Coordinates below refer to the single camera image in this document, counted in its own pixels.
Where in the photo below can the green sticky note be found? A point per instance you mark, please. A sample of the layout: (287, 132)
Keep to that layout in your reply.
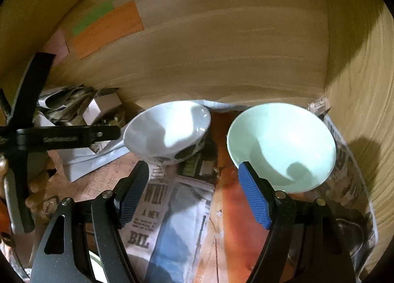
(92, 18)

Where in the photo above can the white bowl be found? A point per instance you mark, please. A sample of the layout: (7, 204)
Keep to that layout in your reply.
(172, 129)

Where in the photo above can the stack of newspapers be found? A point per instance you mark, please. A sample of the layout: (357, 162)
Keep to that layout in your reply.
(67, 98)

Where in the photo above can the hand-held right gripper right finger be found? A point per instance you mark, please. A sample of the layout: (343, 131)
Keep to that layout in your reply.
(255, 200)

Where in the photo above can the small white box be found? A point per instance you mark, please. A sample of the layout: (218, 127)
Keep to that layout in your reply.
(101, 106)

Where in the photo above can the person's left hand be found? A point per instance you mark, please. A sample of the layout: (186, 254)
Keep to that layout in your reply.
(37, 186)

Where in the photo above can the mint green bowl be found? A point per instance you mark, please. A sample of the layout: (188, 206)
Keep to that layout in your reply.
(286, 141)

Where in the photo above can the white paper bag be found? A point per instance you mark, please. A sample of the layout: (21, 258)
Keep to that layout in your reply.
(80, 160)

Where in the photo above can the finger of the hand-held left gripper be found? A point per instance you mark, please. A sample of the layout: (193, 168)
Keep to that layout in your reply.
(77, 137)

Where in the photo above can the person's left forearm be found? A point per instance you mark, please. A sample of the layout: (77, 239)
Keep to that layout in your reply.
(3, 215)

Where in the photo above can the orange sticky note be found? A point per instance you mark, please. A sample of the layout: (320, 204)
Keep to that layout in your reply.
(107, 30)

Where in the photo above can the printed newspaper table cover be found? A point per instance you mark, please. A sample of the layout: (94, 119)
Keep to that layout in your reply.
(190, 209)

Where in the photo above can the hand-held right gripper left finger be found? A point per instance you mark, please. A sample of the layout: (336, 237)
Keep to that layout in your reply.
(132, 200)

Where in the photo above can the pink sticky note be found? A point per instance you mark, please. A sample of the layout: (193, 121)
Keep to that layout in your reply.
(58, 44)

